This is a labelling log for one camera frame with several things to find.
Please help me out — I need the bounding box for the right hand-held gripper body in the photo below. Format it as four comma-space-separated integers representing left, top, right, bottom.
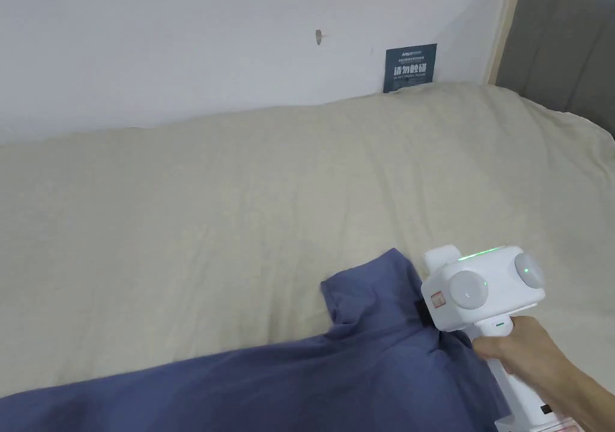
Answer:
417, 244, 583, 432

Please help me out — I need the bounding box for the dark blue shirt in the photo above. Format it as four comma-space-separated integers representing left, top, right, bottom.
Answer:
0, 247, 511, 432

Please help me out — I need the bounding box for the person's right forearm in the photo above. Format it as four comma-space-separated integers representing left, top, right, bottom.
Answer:
562, 350, 615, 432

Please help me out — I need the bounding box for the person's right hand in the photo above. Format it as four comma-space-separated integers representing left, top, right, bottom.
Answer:
473, 314, 595, 432

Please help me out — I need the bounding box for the grey padded headboard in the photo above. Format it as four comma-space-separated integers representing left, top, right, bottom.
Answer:
494, 0, 615, 137

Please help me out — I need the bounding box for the bed with beige sheet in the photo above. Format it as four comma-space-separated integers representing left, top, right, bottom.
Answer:
0, 82, 615, 432

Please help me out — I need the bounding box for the dark blue wall sign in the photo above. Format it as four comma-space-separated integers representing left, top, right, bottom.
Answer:
384, 43, 438, 94

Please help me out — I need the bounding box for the light wooden bed post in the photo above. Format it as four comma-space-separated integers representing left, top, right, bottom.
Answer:
486, 0, 529, 86

